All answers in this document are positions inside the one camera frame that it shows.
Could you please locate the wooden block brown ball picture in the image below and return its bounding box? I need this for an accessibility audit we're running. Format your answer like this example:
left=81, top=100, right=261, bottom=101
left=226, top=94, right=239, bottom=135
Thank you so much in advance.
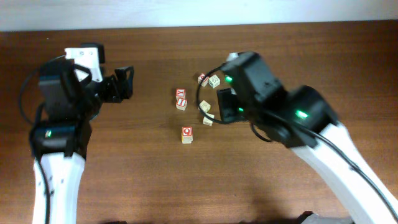
left=181, top=126, right=193, bottom=144

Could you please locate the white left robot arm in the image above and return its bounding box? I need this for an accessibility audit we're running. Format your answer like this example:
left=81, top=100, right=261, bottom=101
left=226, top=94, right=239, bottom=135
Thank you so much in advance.
left=29, top=43, right=134, bottom=223

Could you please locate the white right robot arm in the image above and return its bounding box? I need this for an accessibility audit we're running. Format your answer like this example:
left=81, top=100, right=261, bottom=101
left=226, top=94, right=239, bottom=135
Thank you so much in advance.
left=219, top=52, right=397, bottom=223

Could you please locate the wooden block plain engraving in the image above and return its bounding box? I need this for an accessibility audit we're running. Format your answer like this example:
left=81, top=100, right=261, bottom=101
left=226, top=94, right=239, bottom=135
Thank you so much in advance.
left=203, top=113, right=215, bottom=126

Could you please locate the green letter wooden block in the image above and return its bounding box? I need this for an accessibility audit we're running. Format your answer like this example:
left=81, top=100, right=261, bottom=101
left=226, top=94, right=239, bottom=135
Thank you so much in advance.
left=208, top=75, right=221, bottom=88

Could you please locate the red number nine block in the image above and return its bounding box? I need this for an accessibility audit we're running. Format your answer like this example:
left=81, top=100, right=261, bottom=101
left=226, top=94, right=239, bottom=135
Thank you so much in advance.
left=197, top=73, right=209, bottom=86

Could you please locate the red letter I block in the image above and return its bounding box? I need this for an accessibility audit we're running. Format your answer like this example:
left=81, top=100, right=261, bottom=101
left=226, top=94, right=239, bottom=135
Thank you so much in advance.
left=175, top=98, right=188, bottom=111

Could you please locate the red letter Y block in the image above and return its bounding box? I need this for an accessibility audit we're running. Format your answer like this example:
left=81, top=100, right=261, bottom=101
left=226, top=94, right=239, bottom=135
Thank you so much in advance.
left=175, top=88, right=186, bottom=99

